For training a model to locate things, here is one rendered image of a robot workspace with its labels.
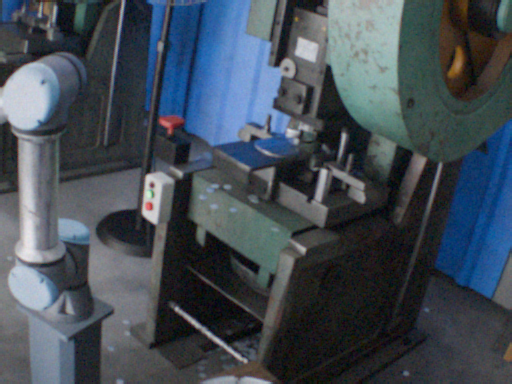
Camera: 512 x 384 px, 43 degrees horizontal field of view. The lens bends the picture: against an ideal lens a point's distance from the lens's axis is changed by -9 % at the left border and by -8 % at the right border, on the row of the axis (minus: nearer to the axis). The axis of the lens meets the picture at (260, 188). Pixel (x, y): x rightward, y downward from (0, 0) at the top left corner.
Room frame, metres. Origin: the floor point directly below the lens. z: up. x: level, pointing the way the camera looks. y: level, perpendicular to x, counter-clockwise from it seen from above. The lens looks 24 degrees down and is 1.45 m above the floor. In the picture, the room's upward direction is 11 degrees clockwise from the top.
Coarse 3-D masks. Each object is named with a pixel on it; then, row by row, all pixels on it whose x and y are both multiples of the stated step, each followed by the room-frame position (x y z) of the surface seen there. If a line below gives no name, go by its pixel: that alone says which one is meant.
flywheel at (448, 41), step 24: (456, 0) 1.58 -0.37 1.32; (480, 0) 1.55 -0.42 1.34; (504, 0) 1.54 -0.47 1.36; (456, 24) 1.61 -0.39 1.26; (480, 24) 1.55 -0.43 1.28; (504, 24) 1.54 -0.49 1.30; (456, 48) 1.72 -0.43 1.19; (480, 48) 1.77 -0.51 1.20; (504, 48) 1.84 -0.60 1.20; (456, 72) 1.71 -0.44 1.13; (480, 72) 1.79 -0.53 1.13; (456, 96) 1.70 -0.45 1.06
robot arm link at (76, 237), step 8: (64, 224) 1.35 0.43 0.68; (72, 224) 1.36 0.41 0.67; (80, 224) 1.37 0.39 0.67; (64, 232) 1.30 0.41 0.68; (72, 232) 1.31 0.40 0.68; (80, 232) 1.32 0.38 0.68; (88, 232) 1.35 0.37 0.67; (64, 240) 1.28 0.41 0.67; (72, 240) 1.29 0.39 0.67; (80, 240) 1.31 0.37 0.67; (88, 240) 1.34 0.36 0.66; (72, 248) 1.29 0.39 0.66; (80, 248) 1.31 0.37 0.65; (88, 248) 1.34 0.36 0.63; (72, 256) 1.27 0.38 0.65; (80, 256) 1.30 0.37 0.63; (88, 256) 1.34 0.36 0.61; (80, 264) 1.29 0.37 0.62; (88, 264) 1.34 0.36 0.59; (80, 272) 1.31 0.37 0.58; (88, 272) 1.35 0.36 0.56; (80, 280) 1.31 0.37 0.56
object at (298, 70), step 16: (304, 16) 1.86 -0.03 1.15; (320, 16) 1.83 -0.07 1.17; (304, 32) 1.86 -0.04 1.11; (320, 32) 1.82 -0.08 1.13; (288, 48) 1.89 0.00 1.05; (304, 48) 1.85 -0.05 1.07; (320, 48) 1.82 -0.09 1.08; (288, 64) 1.86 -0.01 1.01; (304, 64) 1.84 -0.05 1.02; (288, 80) 1.83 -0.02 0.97; (304, 80) 1.84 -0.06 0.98; (288, 96) 1.83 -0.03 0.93; (304, 96) 1.79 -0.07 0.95; (320, 96) 1.80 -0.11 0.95; (336, 96) 1.85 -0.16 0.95; (304, 112) 1.80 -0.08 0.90; (320, 112) 1.81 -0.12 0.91; (336, 112) 1.86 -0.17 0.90
